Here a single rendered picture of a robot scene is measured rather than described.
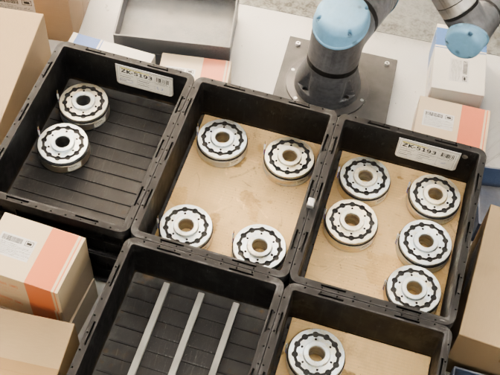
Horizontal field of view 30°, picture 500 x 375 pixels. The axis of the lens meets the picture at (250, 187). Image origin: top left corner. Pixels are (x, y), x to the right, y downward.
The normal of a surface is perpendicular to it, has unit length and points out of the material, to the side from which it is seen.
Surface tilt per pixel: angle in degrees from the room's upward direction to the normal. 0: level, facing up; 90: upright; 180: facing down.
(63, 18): 90
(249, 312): 0
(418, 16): 0
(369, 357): 0
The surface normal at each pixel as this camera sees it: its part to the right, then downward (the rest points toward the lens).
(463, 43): -0.52, 0.66
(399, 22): 0.04, -0.56
